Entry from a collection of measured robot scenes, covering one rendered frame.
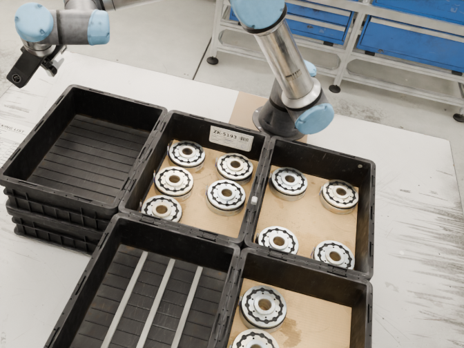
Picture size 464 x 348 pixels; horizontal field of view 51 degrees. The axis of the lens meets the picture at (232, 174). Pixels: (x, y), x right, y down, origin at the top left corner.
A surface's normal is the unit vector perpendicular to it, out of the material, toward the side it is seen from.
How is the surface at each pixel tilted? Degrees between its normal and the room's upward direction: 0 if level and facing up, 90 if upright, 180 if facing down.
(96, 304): 0
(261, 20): 82
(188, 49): 0
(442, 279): 0
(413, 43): 90
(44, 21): 41
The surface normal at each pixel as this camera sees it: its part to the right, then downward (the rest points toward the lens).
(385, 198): 0.14, -0.69
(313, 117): 0.31, 0.76
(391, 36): -0.19, 0.69
